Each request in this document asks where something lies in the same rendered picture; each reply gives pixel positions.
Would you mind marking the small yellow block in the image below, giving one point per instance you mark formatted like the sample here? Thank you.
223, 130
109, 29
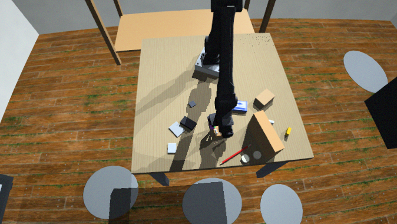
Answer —
288, 131

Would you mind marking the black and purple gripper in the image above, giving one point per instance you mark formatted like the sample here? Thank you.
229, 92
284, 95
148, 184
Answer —
212, 122

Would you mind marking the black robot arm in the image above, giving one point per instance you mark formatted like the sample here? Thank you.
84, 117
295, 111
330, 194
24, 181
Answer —
222, 36

